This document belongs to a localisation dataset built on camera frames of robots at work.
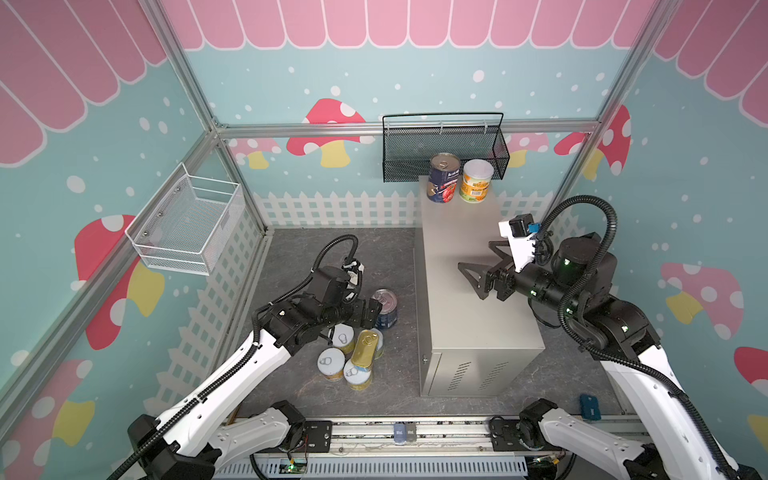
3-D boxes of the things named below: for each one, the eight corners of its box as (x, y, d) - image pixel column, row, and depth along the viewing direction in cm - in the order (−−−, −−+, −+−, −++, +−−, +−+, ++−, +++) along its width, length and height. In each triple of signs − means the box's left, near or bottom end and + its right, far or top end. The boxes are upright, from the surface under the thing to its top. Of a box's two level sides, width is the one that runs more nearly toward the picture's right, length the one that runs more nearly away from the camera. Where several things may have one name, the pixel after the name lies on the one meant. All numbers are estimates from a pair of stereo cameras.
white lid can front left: (319, 380, 85) (314, 373, 80) (323, 356, 90) (318, 347, 85) (345, 380, 85) (342, 373, 80) (347, 355, 90) (345, 347, 85)
